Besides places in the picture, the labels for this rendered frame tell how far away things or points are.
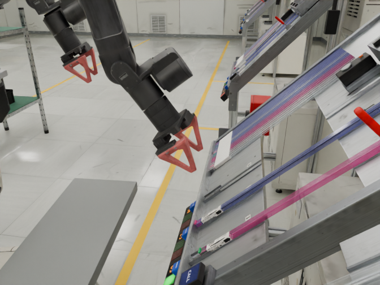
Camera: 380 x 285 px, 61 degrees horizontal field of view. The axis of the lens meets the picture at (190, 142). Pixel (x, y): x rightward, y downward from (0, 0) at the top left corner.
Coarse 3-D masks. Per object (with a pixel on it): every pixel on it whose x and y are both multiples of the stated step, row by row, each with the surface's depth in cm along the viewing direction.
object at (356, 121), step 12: (372, 108) 60; (360, 120) 60; (336, 132) 62; (324, 144) 63; (300, 156) 65; (288, 168) 67; (264, 180) 69; (240, 192) 73; (252, 192) 71; (228, 204) 73
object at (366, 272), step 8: (376, 264) 29; (360, 272) 29; (368, 272) 29; (376, 272) 28; (336, 280) 31; (344, 280) 30; (352, 280) 29; (360, 280) 29; (368, 280) 28; (376, 280) 28
